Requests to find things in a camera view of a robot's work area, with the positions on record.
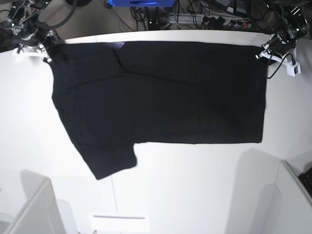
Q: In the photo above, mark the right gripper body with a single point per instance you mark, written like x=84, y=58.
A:
x=32, y=37

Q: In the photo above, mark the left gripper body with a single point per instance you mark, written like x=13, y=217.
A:
x=282, y=39

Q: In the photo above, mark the black T-shirt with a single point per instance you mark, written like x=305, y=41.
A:
x=110, y=96

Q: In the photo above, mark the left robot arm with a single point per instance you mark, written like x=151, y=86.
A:
x=282, y=20

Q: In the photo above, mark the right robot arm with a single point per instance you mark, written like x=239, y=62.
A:
x=20, y=12

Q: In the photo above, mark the blue box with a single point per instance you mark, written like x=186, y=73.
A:
x=137, y=3

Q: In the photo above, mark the black keyboard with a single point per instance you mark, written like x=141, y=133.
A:
x=306, y=179

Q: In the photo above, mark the white right partition panel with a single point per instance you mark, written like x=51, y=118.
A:
x=268, y=198

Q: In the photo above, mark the white partition panel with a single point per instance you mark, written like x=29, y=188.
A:
x=42, y=212
x=268, y=198

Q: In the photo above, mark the white left partition panel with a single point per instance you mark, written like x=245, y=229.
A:
x=42, y=212

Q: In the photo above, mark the white table slot plate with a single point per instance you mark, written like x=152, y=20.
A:
x=119, y=222

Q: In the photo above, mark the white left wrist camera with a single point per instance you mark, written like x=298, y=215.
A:
x=289, y=60

